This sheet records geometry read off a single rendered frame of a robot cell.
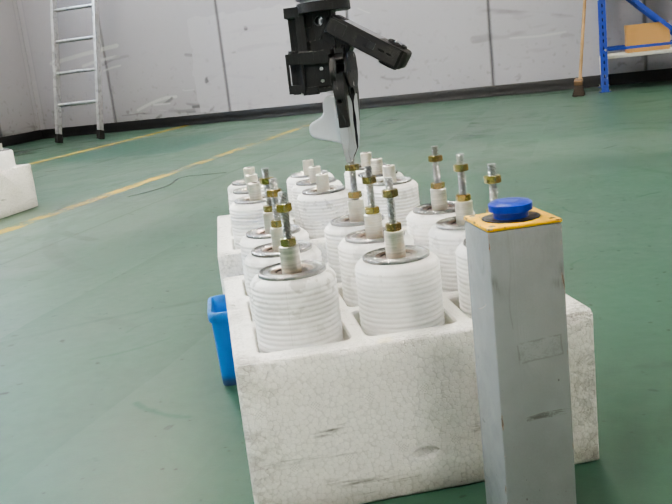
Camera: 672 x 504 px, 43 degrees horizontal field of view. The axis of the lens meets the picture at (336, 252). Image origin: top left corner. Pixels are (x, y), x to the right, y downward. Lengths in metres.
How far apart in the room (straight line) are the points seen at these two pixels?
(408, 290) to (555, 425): 0.21
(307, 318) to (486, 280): 0.22
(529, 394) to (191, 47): 7.44
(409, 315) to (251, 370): 0.18
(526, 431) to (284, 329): 0.27
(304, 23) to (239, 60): 6.78
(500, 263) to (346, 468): 0.30
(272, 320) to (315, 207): 0.55
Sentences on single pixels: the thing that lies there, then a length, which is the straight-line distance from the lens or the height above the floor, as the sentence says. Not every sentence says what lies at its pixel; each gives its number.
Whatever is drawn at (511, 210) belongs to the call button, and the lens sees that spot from 0.78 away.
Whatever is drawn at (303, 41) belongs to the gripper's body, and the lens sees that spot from 1.16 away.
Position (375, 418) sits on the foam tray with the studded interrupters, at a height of 0.10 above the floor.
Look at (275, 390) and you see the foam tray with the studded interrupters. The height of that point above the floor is 0.15.
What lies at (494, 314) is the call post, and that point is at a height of 0.24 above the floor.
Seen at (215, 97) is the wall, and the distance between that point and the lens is 8.05.
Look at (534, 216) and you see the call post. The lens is 0.79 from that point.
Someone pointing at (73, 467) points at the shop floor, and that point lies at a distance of 1.18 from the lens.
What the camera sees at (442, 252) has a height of 0.22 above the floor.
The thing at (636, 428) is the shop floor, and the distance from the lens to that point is 1.11.
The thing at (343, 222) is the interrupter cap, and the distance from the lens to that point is 1.17.
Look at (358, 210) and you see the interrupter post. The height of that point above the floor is 0.27.
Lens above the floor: 0.48
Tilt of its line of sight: 13 degrees down
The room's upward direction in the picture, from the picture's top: 7 degrees counter-clockwise
